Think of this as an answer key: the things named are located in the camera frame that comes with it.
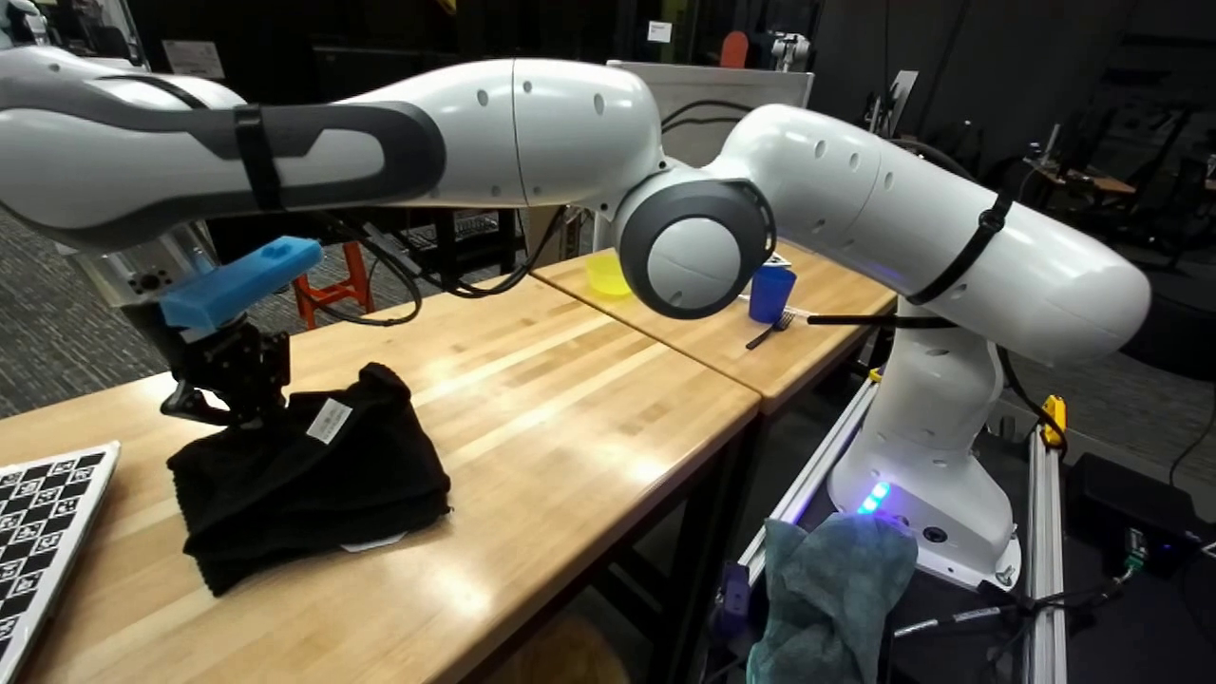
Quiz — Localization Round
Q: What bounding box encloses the blue plastic cup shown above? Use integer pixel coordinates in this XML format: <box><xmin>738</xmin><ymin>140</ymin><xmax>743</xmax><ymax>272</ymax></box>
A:
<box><xmin>743</xmin><ymin>253</ymin><xmax>802</xmax><ymax>326</ymax></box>

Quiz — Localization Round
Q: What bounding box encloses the white partition board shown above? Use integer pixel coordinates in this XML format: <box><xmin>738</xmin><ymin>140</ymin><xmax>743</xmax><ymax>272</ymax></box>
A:
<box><xmin>605</xmin><ymin>58</ymin><xmax>818</xmax><ymax>131</ymax></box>

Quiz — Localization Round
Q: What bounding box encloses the orange sawhorse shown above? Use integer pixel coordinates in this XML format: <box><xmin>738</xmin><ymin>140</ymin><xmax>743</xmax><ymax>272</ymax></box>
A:
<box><xmin>290</xmin><ymin>240</ymin><xmax>380</xmax><ymax>335</ymax></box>

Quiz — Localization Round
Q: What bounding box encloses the aluminium rail with yellow clamp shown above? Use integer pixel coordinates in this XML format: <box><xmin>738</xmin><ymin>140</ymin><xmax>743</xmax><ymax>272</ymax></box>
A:
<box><xmin>1021</xmin><ymin>425</ymin><xmax>1076</xmax><ymax>684</ymax></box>

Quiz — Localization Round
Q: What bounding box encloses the blue wrist camera housing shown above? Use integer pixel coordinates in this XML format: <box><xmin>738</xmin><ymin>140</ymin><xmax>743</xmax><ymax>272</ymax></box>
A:
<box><xmin>156</xmin><ymin>231</ymin><xmax>327</xmax><ymax>338</ymax></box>

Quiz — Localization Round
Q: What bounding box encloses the teal cloth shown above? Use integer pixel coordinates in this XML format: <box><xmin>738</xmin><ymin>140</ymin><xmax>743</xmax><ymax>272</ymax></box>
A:
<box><xmin>741</xmin><ymin>510</ymin><xmax>918</xmax><ymax>684</ymax></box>

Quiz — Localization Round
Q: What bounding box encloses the aluminium rail beside table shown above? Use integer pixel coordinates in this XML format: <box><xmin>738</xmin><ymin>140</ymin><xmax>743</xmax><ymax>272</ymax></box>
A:
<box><xmin>738</xmin><ymin>372</ymin><xmax>886</xmax><ymax>590</ymax></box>

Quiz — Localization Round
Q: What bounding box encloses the black towel with white label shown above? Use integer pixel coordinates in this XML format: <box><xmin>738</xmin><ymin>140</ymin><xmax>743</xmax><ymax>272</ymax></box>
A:
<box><xmin>163</xmin><ymin>360</ymin><xmax>456</xmax><ymax>601</ymax></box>

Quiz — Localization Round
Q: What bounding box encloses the thin black pen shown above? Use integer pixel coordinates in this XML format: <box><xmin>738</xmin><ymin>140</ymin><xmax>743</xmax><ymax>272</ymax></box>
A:
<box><xmin>741</xmin><ymin>314</ymin><xmax>793</xmax><ymax>354</ymax></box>

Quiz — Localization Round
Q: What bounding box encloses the black camera cable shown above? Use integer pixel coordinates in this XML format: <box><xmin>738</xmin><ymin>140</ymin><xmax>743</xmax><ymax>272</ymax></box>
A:
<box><xmin>300</xmin><ymin>93</ymin><xmax>765</xmax><ymax>331</ymax></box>

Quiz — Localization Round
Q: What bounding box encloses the large tag calibration board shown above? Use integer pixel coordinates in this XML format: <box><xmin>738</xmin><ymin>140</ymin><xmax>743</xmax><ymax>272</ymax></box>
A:
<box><xmin>0</xmin><ymin>436</ymin><xmax>124</xmax><ymax>684</ymax></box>

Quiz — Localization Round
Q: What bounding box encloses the black office chair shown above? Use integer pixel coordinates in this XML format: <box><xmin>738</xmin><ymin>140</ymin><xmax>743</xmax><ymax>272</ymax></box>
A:
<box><xmin>1097</xmin><ymin>100</ymin><xmax>1216</xmax><ymax>376</ymax></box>

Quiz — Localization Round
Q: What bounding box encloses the black power box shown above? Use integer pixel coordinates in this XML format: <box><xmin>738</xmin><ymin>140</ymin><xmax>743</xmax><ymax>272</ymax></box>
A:
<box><xmin>1073</xmin><ymin>452</ymin><xmax>1202</xmax><ymax>543</ymax></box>

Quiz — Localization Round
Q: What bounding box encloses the yellow clamp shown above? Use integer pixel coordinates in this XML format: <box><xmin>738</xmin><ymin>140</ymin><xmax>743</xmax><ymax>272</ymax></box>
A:
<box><xmin>1035</xmin><ymin>392</ymin><xmax>1073</xmax><ymax>445</ymax></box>

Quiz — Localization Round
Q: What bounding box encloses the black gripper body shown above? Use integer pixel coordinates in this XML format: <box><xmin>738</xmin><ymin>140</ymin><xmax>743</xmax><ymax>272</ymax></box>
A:
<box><xmin>124</xmin><ymin>296</ymin><xmax>294</xmax><ymax>392</ymax></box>

